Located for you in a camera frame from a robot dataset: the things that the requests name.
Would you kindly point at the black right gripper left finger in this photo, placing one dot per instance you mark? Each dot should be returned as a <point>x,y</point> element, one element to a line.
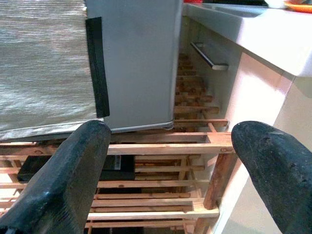
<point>61,185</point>

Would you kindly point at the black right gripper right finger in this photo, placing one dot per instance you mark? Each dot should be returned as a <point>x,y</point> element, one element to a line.
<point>280,175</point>

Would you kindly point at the small silver fridge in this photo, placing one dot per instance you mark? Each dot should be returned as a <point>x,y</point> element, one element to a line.
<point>141,61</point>

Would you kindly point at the black box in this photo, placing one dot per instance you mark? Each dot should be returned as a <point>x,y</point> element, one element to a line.
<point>117,168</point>

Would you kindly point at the beige kitchen cabinet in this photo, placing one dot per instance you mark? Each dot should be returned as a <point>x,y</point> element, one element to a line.
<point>258,102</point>

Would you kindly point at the wooden wine rack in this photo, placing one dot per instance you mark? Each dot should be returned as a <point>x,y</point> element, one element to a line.
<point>158,148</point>

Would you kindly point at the orange plate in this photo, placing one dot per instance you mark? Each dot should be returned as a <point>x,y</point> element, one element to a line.
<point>299,7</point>

